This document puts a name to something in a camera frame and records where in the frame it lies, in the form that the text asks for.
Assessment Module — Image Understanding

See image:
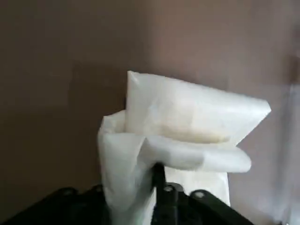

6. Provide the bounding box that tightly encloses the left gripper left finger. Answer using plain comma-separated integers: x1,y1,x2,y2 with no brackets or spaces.
0,184,111,225

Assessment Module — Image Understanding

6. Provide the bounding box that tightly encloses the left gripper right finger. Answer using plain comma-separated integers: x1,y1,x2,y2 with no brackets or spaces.
150,163,256,225

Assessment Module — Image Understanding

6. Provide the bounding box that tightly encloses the cream-colored tablecloth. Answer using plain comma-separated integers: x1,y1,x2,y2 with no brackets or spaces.
97,70,272,225

